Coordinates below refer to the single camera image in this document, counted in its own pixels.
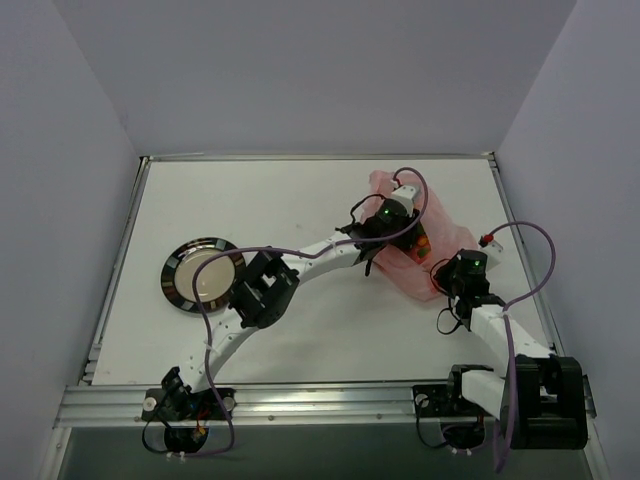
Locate pink plastic bag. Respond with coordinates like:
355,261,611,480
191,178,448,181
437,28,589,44
374,189,478,302

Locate red fake cherry tomatoes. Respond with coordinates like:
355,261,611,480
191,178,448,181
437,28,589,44
411,225,432,264

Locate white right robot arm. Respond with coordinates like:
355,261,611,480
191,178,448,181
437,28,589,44
435,249,588,450

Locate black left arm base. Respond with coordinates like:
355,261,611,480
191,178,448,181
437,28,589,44
140,367,236,458

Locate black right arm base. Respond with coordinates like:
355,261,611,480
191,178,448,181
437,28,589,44
412,364,493,456

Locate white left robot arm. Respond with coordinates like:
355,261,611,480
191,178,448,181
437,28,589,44
160,187,425,419

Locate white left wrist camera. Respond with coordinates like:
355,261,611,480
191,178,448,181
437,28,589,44
390,185,421,216

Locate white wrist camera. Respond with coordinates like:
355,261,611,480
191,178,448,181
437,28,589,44
390,185,421,216
478,234,504,271

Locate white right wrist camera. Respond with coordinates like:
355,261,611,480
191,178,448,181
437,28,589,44
478,234,504,271

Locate aluminium front rail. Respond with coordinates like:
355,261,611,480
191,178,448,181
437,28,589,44
54,380,446,428

